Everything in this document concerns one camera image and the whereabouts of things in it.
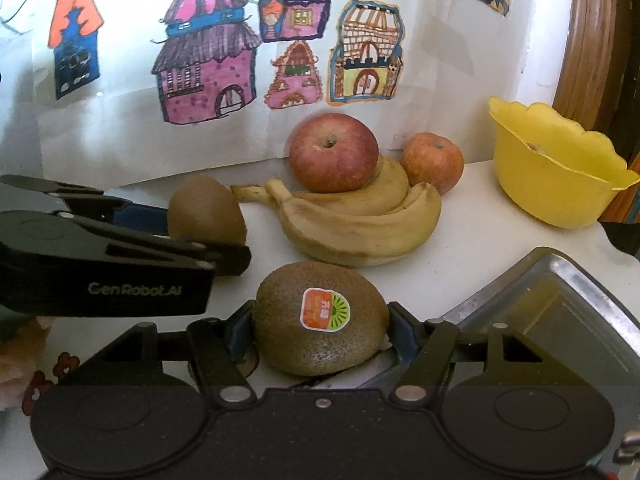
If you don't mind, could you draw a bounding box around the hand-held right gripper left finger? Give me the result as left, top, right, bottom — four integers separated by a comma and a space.
70, 300, 258, 406

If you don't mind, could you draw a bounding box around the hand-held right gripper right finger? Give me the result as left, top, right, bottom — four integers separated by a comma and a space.
387, 301, 561, 403

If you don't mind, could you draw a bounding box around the house drawings paper sheet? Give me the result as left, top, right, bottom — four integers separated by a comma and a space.
30, 0, 476, 189

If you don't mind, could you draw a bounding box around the yellow banana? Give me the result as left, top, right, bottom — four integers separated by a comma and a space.
231, 154, 411, 217
265, 178, 443, 268

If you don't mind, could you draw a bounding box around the yellow scalloped strainer bowl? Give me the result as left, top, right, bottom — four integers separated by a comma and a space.
488, 96, 640, 230

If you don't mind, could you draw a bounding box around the brown wooden door frame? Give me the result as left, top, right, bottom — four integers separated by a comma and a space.
551, 0, 640, 136

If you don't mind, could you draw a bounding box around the small orange-red apple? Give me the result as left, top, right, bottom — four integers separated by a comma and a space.
400, 132, 465, 196

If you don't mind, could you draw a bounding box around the person's left hand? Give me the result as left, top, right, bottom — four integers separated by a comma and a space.
0, 327, 53, 408

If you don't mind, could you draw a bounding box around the metal baking tray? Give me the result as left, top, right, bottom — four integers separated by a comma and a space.
357, 246, 640, 389

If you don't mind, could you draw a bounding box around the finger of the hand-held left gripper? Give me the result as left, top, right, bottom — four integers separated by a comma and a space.
70, 212, 252, 279
0, 175, 171, 237

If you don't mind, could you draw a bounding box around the large red apple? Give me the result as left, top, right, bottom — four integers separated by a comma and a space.
289, 113, 380, 194

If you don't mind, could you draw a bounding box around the brown kiwi with sticker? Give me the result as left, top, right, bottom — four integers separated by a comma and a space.
254, 261, 390, 378

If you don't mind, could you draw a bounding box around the plain brown kiwi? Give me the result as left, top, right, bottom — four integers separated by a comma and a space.
167, 175, 248, 246

